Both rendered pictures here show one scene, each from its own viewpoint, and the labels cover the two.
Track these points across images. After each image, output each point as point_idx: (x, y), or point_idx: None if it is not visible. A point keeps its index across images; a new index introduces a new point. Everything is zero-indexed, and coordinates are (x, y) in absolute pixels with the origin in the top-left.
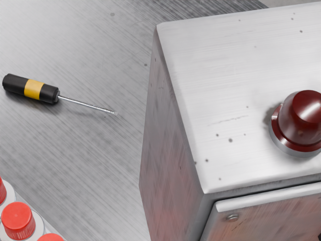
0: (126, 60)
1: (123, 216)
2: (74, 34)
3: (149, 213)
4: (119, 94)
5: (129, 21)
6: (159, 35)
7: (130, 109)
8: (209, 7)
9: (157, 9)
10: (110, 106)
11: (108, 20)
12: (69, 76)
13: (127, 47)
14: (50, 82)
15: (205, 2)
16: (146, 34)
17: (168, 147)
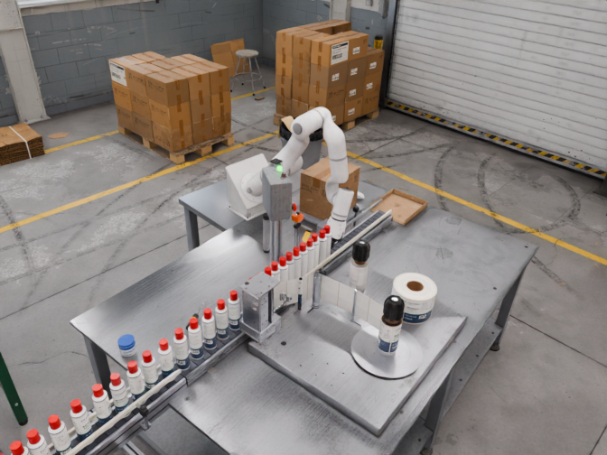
0: (180, 301)
1: (240, 300)
2: (166, 315)
3: (278, 215)
4: (195, 302)
5: (162, 301)
6: (272, 184)
7: (201, 300)
8: (158, 282)
9: (157, 294)
10: (200, 304)
11: (161, 307)
12: (186, 315)
13: (174, 301)
14: (188, 320)
15: (155, 283)
16: (169, 297)
17: (281, 191)
